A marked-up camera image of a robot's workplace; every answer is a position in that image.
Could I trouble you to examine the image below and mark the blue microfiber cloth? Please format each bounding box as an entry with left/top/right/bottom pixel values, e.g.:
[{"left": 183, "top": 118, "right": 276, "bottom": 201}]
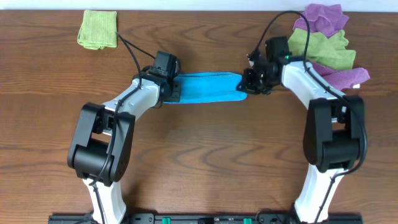
[{"left": 166, "top": 72, "right": 248, "bottom": 104}]

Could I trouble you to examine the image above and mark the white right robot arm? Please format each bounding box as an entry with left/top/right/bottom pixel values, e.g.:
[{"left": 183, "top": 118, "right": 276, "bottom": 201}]
[{"left": 237, "top": 37, "right": 366, "bottom": 223}]

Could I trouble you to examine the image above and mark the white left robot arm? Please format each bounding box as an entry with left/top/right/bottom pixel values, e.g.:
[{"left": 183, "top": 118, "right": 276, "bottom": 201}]
[{"left": 67, "top": 51, "right": 180, "bottom": 223}]

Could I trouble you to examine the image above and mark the crumpled green microfiber cloth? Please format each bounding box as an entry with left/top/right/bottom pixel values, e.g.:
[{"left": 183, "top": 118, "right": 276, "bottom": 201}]
[{"left": 288, "top": 29, "right": 356, "bottom": 70}]

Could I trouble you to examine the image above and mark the lower purple microfiber cloth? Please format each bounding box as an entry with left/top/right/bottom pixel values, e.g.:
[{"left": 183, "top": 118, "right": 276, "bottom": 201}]
[{"left": 312, "top": 62, "right": 370, "bottom": 90}]

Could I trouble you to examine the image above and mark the purple microfiber cloth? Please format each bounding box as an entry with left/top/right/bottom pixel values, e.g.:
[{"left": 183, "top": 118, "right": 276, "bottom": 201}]
[
  {"left": 312, "top": 62, "right": 370, "bottom": 90},
  {"left": 302, "top": 3, "right": 349, "bottom": 38}
]

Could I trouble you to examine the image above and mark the upper purple microfiber cloth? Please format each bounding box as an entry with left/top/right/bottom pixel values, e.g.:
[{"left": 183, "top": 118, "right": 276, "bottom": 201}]
[{"left": 302, "top": 3, "right": 349, "bottom": 38}]

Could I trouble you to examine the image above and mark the folded green microfiber cloth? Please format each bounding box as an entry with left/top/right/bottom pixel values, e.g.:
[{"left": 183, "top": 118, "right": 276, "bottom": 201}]
[{"left": 77, "top": 10, "right": 118, "bottom": 50}]

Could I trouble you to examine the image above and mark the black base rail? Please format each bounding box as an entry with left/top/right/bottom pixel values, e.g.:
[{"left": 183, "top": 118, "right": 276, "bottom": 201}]
[{"left": 48, "top": 213, "right": 364, "bottom": 224}]

